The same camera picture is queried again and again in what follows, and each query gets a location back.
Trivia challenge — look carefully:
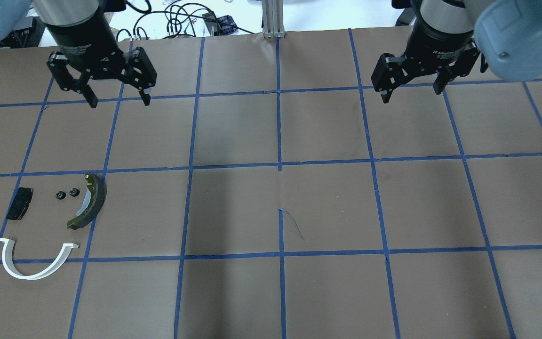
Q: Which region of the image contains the olive green brake shoe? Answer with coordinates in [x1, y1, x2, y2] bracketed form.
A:
[67, 172, 107, 230]

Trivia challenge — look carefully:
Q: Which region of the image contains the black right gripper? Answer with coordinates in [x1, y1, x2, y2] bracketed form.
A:
[371, 24, 480, 105]

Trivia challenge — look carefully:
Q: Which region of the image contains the black brake pad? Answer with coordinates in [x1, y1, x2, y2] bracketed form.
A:
[6, 187, 33, 221]

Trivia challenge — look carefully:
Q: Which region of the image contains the aluminium frame post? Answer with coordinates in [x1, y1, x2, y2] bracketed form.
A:
[261, 0, 286, 39]

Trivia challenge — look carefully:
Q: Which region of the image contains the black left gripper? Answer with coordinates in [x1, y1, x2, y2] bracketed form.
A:
[47, 14, 157, 109]

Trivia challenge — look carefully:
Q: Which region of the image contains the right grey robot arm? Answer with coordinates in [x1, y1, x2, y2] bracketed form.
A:
[195, 0, 542, 103]

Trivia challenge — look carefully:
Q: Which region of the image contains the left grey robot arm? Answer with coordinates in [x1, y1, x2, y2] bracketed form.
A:
[0, 0, 157, 109]

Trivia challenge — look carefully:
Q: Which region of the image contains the white curved plastic bracket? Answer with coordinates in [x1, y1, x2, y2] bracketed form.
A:
[0, 238, 80, 282]

